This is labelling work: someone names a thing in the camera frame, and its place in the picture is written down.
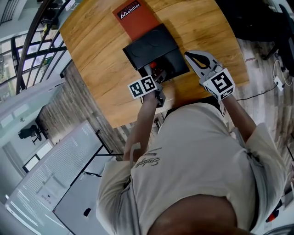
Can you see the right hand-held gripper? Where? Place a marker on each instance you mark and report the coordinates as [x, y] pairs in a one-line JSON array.
[[220, 83]]

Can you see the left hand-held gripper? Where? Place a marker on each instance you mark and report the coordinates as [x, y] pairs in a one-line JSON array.
[[143, 87]]

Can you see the small red-capped bottle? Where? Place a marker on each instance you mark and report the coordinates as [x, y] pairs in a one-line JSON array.
[[153, 66]]

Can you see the black box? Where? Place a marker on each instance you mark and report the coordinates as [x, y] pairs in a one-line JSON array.
[[156, 49]]

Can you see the person's left forearm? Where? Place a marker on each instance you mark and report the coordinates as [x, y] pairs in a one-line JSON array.
[[140, 124]]

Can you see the person's right forearm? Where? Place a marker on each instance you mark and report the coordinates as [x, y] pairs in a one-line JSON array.
[[239, 119]]

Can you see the red-brown printed board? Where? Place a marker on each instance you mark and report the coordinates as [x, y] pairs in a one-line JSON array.
[[137, 18]]

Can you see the white power adapter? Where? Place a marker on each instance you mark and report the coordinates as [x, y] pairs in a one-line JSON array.
[[278, 83]]

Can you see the black swivel chair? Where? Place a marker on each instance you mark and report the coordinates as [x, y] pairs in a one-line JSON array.
[[283, 41]]

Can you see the person's beige shirt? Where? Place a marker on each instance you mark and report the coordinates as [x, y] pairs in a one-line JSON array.
[[197, 156]]

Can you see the black metal railing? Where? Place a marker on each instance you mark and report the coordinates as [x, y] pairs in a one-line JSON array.
[[34, 43]]

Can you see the black office chair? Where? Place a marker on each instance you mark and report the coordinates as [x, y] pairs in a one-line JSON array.
[[31, 133]]

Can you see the white printed panel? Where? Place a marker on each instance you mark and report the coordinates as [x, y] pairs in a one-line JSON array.
[[52, 169]]

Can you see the white side table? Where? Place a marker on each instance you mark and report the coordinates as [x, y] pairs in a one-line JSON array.
[[75, 206]]

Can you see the red and black device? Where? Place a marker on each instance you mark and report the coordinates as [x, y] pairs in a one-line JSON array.
[[273, 214]]

